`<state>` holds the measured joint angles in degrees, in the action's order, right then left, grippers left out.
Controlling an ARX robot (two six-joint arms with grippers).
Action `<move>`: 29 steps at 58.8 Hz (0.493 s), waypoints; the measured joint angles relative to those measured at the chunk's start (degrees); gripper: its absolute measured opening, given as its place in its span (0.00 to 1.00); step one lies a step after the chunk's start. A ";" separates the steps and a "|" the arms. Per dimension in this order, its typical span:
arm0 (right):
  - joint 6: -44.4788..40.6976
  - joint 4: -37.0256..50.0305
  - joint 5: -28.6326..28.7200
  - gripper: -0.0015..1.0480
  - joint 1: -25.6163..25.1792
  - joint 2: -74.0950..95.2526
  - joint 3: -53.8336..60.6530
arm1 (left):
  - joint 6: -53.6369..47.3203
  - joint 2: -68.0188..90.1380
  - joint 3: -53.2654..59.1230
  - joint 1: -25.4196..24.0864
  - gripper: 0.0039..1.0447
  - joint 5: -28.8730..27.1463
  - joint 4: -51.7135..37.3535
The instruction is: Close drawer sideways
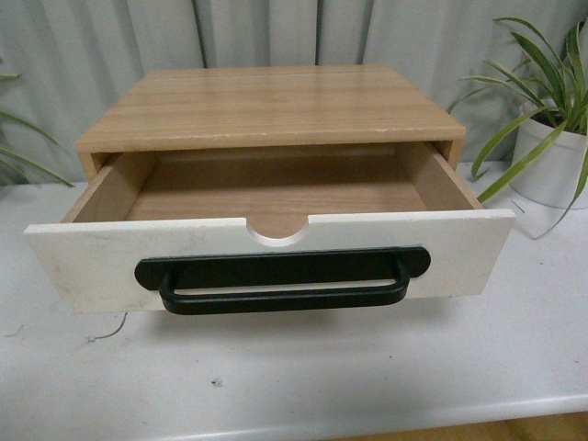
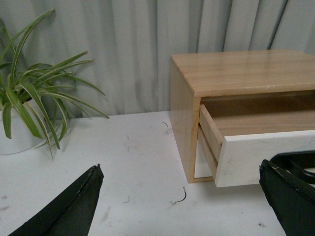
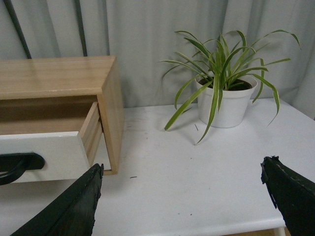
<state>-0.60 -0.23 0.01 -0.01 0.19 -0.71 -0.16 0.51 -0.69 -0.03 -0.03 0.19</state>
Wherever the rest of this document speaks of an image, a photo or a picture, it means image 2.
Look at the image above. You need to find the white plant pot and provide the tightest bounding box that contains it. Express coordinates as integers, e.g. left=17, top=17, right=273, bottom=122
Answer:
left=0, top=99, right=48, bottom=155

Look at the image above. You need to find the grey curtain backdrop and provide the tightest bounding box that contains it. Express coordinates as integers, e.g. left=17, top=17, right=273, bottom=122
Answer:
left=0, top=0, right=315, bottom=115

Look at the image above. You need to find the black upper drawer handle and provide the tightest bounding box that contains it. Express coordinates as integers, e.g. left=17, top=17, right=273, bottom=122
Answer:
left=270, top=150, right=315, bottom=184

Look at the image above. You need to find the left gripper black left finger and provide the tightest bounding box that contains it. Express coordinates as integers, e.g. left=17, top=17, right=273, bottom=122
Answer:
left=11, top=164, right=104, bottom=236

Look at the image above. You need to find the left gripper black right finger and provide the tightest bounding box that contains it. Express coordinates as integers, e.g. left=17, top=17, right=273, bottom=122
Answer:
left=259, top=160, right=315, bottom=236

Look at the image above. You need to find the green spider plant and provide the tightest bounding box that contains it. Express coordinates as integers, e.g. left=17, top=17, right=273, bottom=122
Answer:
left=0, top=11, right=104, bottom=149

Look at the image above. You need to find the white drawer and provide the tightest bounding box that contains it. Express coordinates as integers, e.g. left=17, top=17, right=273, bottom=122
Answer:
left=194, top=141, right=213, bottom=178
left=198, top=104, right=315, bottom=187

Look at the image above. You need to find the wooden drawer cabinet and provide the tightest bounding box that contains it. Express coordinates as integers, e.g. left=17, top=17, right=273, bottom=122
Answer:
left=170, top=50, right=315, bottom=183

